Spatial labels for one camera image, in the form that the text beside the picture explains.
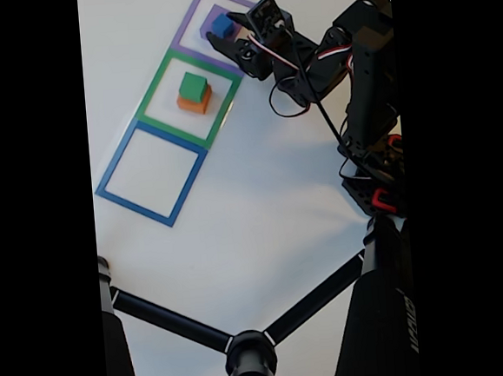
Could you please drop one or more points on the blue square frame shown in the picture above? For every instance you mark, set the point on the blue square frame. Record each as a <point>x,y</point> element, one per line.
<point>148,209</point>

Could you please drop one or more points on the purple square block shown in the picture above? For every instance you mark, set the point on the purple square block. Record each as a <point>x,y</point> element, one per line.
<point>206,24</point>

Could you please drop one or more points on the purple square frame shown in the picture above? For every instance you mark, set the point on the purple square frame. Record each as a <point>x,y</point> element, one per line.
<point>186,19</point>

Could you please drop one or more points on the green square frame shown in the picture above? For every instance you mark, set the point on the green square frame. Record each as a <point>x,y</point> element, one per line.
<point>150,96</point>

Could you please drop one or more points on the green square block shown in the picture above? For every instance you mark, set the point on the green square block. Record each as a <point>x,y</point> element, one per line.
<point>192,86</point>

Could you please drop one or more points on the orange square block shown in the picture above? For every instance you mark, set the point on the orange square block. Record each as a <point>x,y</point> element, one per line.
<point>195,106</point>

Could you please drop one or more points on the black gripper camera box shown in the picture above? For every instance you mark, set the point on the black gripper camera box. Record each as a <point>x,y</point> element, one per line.
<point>268,19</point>

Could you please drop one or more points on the small blue cube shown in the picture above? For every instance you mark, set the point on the small blue cube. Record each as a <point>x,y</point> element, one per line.
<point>221,24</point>

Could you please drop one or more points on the black camera tripod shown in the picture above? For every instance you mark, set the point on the black camera tripod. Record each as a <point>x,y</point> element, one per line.
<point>375,317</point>

